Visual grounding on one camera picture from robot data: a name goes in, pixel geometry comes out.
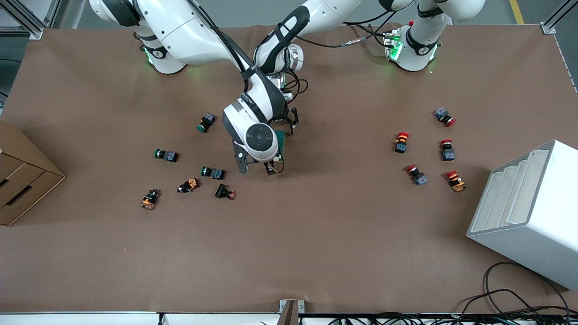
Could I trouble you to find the brown table cover sheet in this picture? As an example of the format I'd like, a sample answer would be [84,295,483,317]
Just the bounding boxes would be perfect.
[0,25,578,314]

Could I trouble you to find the white table edge rail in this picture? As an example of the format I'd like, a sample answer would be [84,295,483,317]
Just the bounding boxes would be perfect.
[0,311,280,325]

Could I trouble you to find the black switch with red block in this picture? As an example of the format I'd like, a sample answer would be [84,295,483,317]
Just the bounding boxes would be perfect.
[214,183,237,200]

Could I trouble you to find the black cable bundle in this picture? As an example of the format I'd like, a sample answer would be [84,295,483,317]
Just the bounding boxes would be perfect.
[327,311,578,325]

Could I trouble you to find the metal bracket with profile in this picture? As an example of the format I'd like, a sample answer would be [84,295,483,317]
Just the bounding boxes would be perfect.
[277,299,306,325]

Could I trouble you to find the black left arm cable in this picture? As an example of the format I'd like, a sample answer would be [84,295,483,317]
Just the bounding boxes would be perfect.
[280,9,409,107]

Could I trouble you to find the aluminium frame profile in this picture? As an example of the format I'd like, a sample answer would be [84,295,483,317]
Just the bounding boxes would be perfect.
[541,0,578,35]
[0,0,62,40]

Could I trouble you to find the black orange selector switch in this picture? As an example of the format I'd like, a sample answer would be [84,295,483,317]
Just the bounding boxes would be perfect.
[140,189,160,211]
[177,177,200,194]

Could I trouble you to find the white stepped rack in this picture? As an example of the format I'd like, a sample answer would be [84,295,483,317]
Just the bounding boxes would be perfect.
[466,139,578,291]

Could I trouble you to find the looping black cable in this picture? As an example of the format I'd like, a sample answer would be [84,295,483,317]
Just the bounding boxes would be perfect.
[458,261,573,316]

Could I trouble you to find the green load switch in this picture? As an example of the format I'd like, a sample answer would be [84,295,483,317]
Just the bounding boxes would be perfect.
[275,130,288,163]

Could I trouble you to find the brown cardboard box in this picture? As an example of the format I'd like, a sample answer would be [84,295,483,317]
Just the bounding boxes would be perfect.
[0,121,66,226]

